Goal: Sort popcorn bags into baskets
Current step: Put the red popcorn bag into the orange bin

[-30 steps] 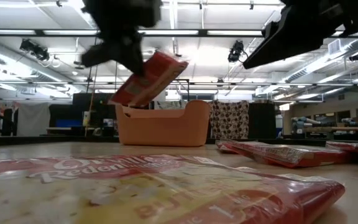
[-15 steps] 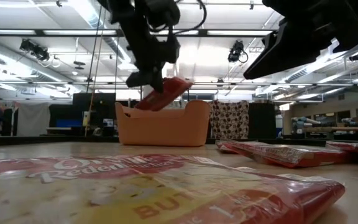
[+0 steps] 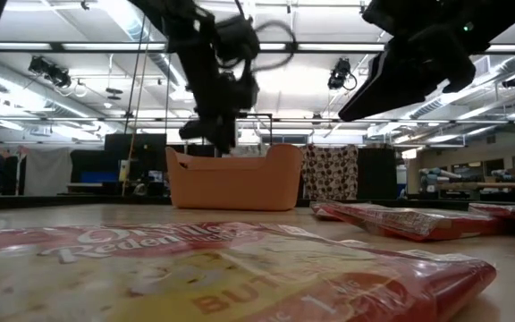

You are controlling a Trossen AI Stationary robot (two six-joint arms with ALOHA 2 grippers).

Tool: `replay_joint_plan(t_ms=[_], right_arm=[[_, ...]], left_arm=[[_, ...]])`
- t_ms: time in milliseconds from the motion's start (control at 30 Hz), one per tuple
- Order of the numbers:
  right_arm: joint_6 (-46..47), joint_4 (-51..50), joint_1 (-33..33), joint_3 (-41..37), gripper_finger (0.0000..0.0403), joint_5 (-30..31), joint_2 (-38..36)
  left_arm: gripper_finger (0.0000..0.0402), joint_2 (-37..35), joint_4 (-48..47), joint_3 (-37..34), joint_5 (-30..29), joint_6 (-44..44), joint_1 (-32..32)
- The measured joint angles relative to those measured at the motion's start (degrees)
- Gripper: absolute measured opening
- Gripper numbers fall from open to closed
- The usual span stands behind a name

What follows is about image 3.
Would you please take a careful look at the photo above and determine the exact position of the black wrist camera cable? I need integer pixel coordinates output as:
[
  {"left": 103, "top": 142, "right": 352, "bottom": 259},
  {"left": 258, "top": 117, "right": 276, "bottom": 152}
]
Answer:
[{"left": 238, "top": 0, "right": 298, "bottom": 74}]

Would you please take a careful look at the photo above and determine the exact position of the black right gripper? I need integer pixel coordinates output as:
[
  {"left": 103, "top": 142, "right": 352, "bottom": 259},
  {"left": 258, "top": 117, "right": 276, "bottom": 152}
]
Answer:
[{"left": 338, "top": 0, "right": 515, "bottom": 123}]

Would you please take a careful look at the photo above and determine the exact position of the grey cloth cover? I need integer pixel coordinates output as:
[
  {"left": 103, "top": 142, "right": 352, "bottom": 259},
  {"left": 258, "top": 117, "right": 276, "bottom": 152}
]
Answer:
[{"left": 23, "top": 147, "right": 73, "bottom": 197}]

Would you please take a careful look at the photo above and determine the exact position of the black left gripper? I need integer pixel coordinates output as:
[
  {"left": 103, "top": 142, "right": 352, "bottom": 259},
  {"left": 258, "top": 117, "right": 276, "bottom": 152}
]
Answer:
[{"left": 178, "top": 44, "right": 259, "bottom": 156}]

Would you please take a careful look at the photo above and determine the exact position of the black cabinet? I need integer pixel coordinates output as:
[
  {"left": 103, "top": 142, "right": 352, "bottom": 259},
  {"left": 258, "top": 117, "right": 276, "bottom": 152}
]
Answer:
[{"left": 357, "top": 147, "right": 398, "bottom": 200}]

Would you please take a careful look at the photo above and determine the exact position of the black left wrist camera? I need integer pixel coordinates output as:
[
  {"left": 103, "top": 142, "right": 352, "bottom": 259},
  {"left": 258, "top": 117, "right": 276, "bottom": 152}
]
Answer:
[{"left": 214, "top": 14, "right": 261, "bottom": 68}]

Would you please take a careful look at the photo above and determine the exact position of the black overhead mounted camera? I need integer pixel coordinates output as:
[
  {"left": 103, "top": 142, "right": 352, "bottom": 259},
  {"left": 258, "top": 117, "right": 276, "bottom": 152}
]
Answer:
[
  {"left": 28, "top": 55, "right": 72, "bottom": 89},
  {"left": 326, "top": 56, "right": 359, "bottom": 91}
]

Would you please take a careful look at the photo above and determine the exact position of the brown dotted curtain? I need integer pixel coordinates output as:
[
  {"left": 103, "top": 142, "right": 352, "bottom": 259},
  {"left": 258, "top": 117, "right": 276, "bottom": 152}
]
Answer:
[{"left": 301, "top": 143, "right": 359, "bottom": 201}]

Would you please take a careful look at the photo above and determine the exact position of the long wooden bench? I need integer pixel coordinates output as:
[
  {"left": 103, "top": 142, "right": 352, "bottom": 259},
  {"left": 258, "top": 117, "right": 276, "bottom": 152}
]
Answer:
[{"left": 435, "top": 180, "right": 515, "bottom": 191}]

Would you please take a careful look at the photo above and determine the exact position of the orange plastic basket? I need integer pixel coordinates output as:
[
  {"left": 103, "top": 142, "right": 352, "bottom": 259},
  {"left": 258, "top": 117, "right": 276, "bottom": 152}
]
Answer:
[{"left": 165, "top": 143, "right": 305, "bottom": 212}]

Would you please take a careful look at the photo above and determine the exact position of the blue panel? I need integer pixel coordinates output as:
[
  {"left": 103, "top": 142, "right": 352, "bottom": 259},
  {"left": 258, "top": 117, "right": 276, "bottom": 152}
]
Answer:
[{"left": 80, "top": 171, "right": 120, "bottom": 185}]

